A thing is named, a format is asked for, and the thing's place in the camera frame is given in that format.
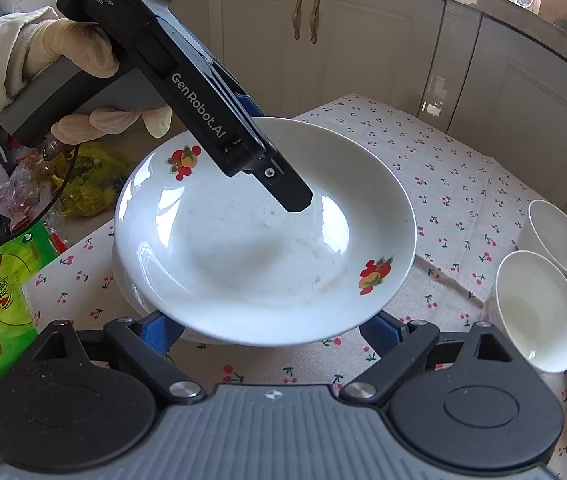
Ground clear red printed plastic bags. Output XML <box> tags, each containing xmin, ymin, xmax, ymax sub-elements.
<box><xmin>0</xmin><ymin>152</ymin><xmax>64</xmax><ymax>241</ymax></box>

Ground cherry print tablecloth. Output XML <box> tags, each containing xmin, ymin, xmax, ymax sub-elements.
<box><xmin>22</xmin><ymin>94</ymin><xmax>567</xmax><ymax>480</ymax></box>

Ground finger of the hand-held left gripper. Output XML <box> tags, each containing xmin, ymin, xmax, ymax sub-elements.
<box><xmin>211</xmin><ymin>59</ymin><xmax>266</xmax><ymax>121</ymax></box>
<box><xmin>251</xmin><ymin>145</ymin><xmax>313</xmax><ymax>214</ymax></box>

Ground green packet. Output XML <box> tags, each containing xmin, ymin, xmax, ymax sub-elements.
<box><xmin>0</xmin><ymin>220</ymin><xmax>68</xmax><ymax>380</ymax></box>

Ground white kitchen cabinets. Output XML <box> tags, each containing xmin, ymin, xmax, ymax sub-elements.
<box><xmin>174</xmin><ymin>0</ymin><xmax>567</xmax><ymax>223</ymax></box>

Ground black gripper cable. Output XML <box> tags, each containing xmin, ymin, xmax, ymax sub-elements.
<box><xmin>10</xmin><ymin>139</ymin><xmax>85</xmax><ymax>232</ymax></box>

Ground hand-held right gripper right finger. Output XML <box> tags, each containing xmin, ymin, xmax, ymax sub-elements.
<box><xmin>339</xmin><ymin>310</ymin><xmax>517</xmax><ymax>406</ymax></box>

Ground person's left hand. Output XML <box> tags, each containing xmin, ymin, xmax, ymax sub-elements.
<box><xmin>8</xmin><ymin>19</ymin><xmax>172</xmax><ymax>145</ymax></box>

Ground white ceramic bowl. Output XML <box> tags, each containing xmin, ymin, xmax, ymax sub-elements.
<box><xmin>516</xmin><ymin>199</ymin><xmax>567</xmax><ymax>282</ymax></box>
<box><xmin>486</xmin><ymin>250</ymin><xmax>567</xmax><ymax>374</ymax></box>

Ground white plate with fruit print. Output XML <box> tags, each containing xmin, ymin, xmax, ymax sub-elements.
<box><xmin>114</xmin><ymin>116</ymin><xmax>417</xmax><ymax>347</ymax></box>
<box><xmin>111</xmin><ymin>240</ymin><xmax>244</xmax><ymax>347</ymax></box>

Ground yellow plastic bag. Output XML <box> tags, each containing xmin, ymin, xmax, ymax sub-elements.
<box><xmin>46</xmin><ymin>141</ymin><xmax>135</xmax><ymax>219</ymax></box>

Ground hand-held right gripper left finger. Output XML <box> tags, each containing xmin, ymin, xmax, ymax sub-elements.
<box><xmin>31</xmin><ymin>310</ymin><xmax>205</xmax><ymax>406</ymax></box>

